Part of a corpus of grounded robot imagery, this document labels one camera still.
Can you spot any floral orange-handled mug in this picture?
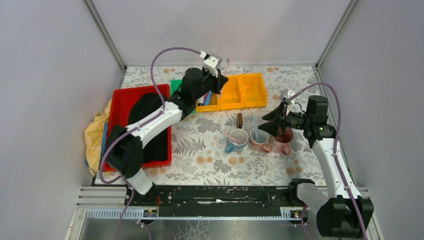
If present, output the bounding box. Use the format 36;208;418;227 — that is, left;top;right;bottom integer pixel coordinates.
249;128;272;153

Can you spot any blue cloth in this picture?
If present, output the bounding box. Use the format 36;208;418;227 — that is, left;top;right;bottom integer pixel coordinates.
99;121;109;161

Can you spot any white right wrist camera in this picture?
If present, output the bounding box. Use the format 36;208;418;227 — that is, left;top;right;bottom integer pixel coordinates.
279;88;295;116

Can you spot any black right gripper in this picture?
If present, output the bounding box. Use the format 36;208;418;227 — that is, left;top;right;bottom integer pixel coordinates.
257;101;311;138

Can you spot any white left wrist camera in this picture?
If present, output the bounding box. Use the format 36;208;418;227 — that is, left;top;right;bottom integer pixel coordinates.
203;53;223;77

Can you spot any blue ceramic mug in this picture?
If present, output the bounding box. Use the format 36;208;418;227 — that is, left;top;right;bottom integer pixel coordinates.
224;128;249;154

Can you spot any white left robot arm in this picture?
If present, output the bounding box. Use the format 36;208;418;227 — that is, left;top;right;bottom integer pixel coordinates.
103;68;229;206

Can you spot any white toothpaste tube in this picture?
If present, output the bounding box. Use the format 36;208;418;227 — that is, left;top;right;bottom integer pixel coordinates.
197;96;204;105

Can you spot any red plastic tray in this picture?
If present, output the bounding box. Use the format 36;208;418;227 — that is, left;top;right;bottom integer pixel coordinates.
103;85;172;172

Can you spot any green plastic bin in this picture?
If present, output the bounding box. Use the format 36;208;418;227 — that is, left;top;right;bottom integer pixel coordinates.
170;79;182;95

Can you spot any yellow bin with toothbrushes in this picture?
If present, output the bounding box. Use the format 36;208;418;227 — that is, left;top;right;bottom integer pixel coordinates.
218;75;244;111

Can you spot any pink toothbrush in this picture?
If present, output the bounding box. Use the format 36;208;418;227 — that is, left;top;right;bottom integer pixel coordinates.
223;57;231;76
221;130;240;144

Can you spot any black cloth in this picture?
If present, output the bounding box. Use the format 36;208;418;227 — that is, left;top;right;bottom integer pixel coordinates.
127;93;168;164

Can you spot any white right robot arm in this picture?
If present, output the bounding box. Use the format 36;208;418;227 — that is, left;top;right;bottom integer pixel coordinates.
258;95;374;239

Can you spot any blue toothpaste tube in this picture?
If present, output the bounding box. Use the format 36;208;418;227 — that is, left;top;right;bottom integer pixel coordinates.
204;91;213;106

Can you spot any yellow bin with toothpaste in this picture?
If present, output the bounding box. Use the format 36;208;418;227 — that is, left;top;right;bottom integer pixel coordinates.
195;93;220;113

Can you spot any yellow cloth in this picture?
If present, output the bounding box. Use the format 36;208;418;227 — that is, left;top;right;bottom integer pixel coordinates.
84;99;112;177

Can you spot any yellow bin with mugs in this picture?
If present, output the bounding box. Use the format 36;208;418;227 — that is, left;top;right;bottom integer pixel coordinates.
237;73;268;108

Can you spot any pink pumpkin-face mug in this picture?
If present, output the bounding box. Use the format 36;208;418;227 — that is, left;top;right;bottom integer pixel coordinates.
271;127;294;156

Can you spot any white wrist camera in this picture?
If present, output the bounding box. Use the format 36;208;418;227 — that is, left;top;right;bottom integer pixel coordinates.
203;53;223;77
279;88;295;116

